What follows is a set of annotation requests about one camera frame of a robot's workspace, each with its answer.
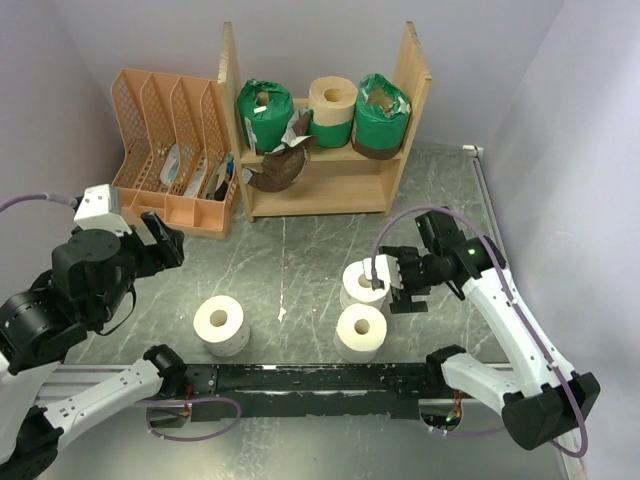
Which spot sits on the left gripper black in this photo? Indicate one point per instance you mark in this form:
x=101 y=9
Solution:
x=168 y=251

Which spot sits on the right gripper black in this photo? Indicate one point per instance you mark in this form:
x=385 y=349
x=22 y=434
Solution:
x=402 y=301

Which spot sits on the white paper roll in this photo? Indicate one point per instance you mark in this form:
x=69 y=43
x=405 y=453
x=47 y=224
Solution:
x=360 y=332
x=357 y=287
x=219 y=323

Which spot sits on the green brown roll torn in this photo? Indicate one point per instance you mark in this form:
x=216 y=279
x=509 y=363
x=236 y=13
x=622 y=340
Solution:
x=381 y=116

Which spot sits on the brown green paper roll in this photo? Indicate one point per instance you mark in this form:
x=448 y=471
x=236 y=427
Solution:
x=325 y=121

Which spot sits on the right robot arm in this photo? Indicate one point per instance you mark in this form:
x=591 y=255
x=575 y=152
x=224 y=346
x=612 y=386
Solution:
x=544 y=399

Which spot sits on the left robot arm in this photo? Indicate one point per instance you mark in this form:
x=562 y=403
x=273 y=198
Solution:
x=89 y=276

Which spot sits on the wooden shelf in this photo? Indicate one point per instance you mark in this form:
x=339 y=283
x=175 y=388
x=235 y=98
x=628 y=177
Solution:
x=337 y=181

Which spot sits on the orange file organizer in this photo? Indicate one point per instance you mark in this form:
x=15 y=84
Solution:
x=157 y=110

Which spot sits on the items in organizer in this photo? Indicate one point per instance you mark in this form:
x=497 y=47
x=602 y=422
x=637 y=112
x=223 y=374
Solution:
x=208 y=181

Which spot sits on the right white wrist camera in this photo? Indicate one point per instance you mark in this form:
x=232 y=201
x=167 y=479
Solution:
x=385 y=272

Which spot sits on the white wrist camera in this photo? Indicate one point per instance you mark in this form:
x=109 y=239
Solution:
x=385 y=272
x=100 y=208

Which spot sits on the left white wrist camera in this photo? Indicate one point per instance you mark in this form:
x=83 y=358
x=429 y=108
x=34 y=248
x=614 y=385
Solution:
x=100 y=208

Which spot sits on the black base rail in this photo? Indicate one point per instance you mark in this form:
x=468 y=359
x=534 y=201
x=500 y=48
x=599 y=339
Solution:
x=216 y=392

